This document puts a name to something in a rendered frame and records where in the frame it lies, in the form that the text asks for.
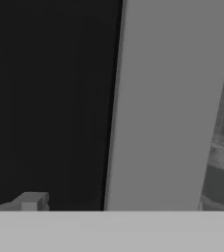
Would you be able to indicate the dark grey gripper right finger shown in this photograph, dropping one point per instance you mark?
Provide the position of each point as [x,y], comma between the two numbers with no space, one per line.
[219,206]

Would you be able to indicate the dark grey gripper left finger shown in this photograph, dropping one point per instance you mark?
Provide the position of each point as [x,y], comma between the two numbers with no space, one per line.
[32,201]

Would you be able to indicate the grey microwave door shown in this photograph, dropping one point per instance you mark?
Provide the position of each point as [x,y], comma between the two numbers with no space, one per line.
[163,108]

